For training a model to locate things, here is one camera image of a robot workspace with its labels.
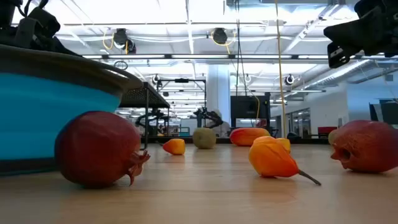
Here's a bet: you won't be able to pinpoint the black background rig frame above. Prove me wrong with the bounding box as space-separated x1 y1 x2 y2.
157 78 208 138

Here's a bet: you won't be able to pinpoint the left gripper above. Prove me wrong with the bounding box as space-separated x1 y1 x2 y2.
14 0 82 58

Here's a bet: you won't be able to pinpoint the black hanging cables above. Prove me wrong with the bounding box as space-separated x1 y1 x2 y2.
234 0 249 97

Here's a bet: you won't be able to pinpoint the black screen on stand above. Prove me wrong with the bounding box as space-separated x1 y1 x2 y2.
230 95 271 128

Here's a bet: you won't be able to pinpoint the yellow cable by stand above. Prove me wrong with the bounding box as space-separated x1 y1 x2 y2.
253 95 261 121

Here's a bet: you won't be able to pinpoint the small orange yellow pear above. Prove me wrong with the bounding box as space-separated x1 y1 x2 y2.
155 138 187 156

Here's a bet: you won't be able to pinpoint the black mesh metal shelf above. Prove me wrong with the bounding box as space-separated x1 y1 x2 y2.
119 81 171 151

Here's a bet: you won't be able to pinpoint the small yellow fruit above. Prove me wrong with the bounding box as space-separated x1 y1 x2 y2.
275 138 292 154

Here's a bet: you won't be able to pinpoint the red orange mango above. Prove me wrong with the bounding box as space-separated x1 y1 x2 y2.
229 127 271 147

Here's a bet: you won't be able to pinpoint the small green fruit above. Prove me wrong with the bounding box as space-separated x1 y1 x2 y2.
328 129 340 146

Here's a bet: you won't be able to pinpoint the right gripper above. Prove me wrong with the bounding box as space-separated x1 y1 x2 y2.
323 0 398 69

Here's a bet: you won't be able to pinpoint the dark red pomegranate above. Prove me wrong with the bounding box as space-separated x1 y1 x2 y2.
54 111 151 189

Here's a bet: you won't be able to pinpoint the blue collapsible bowl grey rim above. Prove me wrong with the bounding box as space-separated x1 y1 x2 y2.
0 43 144 175

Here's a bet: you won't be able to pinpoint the long ceiling light rail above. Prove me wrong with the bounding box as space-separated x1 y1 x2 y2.
81 54 398 60

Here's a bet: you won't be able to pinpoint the green-brown kiwi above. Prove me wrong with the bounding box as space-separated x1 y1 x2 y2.
192 127 217 150

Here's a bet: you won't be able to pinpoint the yellow hanging cord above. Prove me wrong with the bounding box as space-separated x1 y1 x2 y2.
274 0 289 139

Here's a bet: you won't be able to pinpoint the red box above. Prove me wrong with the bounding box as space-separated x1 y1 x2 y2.
317 126 338 135

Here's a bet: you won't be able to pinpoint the orange pear with stem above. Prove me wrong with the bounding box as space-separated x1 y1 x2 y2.
248 136 322 187

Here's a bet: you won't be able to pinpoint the dark wall screen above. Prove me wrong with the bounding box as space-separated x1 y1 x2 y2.
369 98 398 126

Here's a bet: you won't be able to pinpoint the red-orange pomegranate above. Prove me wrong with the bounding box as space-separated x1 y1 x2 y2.
330 119 398 174

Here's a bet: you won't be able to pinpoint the white pillar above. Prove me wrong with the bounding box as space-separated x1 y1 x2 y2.
206 64 231 133

